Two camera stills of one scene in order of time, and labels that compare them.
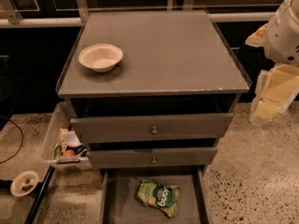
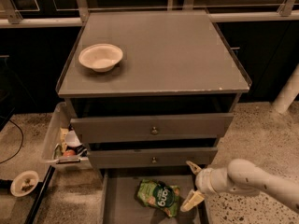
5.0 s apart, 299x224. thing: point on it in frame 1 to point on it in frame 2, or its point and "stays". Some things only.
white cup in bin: x=72 y=139 stays
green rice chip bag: x=161 y=196 stays
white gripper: x=282 y=36 to x=204 y=181
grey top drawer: x=169 y=126 stays
